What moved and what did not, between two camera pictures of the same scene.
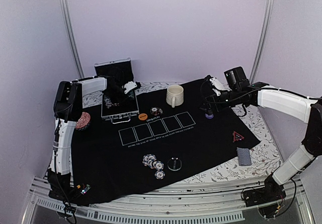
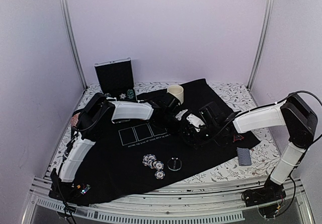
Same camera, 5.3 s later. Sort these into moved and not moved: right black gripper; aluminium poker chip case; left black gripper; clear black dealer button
Moved: right black gripper; left black gripper
Not moved: clear black dealer button; aluminium poker chip case
